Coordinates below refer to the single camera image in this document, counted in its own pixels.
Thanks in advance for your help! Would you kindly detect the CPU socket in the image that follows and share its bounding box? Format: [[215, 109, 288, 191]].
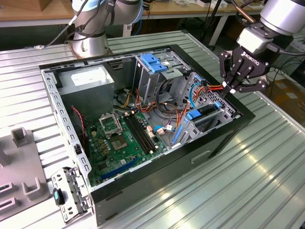
[[109, 135, 131, 152]]

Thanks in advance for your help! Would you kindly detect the grey power supply unit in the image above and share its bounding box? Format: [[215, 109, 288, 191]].
[[57, 64, 115, 125]]

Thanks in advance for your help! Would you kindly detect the metal socket cover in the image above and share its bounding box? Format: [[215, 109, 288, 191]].
[[98, 113, 124, 138]]

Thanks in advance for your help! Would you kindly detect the arm cable with connector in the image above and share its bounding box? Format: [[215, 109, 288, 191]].
[[25, 0, 114, 50]]

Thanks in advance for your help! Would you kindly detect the blue expansion slot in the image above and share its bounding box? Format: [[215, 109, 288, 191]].
[[100, 157, 140, 181]]

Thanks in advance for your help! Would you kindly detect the long wooden desk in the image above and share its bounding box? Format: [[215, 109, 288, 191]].
[[0, 0, 263, 28]]

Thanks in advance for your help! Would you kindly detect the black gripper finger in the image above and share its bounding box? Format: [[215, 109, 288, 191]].
[[219, 50, 243, 96], [228, 66, 267, 96]]

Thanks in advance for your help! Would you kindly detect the metal expansion card bracket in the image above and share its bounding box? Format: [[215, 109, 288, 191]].
[[51, 167, 94, 225]]

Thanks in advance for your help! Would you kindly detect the metal disk bay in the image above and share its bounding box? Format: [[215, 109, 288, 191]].
[[170, 71, 241, 149]]

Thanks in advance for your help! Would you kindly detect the black case fan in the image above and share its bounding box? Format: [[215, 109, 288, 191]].
[[71, 108, 91, 159]]

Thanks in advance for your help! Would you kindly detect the metal optical drive cage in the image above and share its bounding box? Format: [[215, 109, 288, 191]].
[[132, 51, 192, 106]]

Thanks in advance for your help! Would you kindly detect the black blue bracket tab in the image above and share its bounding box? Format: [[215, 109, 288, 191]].
[[52, 187, 66, 206]]

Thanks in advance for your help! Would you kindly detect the blue data wire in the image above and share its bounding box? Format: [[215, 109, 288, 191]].
[[189, 82, 203, 110]]

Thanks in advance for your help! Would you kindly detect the black RAM slot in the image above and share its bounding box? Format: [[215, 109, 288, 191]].
[[123, 115, 151, 155], [130, 114, 158, 151]]

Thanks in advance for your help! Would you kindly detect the black stand pole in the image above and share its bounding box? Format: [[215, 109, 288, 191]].
[[200, 0, 222, 47]]

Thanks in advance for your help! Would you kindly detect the grey parts rack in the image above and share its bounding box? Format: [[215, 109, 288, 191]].
[[0, 128, 51, 220]]

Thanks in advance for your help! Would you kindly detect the blue drive cage latch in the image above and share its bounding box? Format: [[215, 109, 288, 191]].
[[140, 53, 169, 74]]

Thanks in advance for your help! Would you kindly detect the small cardboard box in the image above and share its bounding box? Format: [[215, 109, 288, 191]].
[[23, 0, 52, 12]]

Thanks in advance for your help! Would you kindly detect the orange red wire bundle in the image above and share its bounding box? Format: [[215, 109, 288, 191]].
[[135, 88, 191, 120]]

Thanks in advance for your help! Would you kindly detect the hard disk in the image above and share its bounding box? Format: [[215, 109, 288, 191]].
[[171, 101, 222, 146]]

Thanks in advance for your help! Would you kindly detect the orange red power wire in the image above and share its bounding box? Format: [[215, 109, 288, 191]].
[[193, 83, 226, 100]]

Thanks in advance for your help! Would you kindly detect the black cable bundle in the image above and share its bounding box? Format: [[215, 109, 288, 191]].
[[155, 80, 180, 115]]

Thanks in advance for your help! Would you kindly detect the black camera cable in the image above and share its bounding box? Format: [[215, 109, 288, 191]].
[[268, 42, 305, 56]]

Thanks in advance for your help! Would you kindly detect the copper cable connector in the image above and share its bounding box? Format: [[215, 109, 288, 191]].
[[234, 4, 256, 24]]

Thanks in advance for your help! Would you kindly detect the yellow black wire bundle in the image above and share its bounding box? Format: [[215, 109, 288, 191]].
[[113, 92, 134, 109]]

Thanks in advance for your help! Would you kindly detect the blue wire white plug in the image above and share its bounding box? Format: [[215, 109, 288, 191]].
[[153, 124, 177, 136]]

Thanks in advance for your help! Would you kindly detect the green motherboard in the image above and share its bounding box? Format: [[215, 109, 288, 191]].
[[84, 111, 168, 188]]

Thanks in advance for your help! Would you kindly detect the red black fan wire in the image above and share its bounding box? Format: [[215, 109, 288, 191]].
[[71, 106, 86, 146]]

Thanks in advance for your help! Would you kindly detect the black open PC case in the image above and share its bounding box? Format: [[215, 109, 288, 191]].
[[38, 44, 257, 227]]

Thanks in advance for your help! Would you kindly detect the brown cardboard box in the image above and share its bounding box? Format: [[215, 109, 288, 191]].
[[258, 80, 305, 120]]

